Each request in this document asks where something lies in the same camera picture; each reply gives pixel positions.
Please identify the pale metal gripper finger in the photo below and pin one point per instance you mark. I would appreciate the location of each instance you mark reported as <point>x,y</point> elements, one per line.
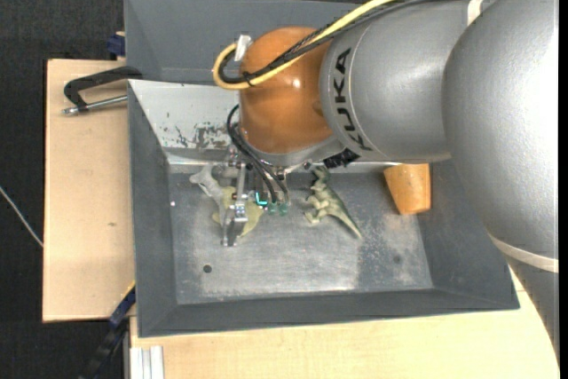
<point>228,231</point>
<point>241,213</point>

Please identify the pale yellow toy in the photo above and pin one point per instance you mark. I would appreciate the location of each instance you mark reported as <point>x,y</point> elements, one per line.
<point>254,215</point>

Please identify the pale grey toy animal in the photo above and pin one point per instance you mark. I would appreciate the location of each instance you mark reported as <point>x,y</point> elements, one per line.
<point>208,183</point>

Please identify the grey metal bin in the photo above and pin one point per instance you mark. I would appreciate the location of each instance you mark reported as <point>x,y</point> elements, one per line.
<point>284,270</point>

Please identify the green toy dinosaur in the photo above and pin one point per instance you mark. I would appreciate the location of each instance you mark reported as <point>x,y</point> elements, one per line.
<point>329,205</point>

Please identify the brown cardboard board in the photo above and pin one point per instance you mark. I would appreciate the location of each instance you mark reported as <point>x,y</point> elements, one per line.
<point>84,191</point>

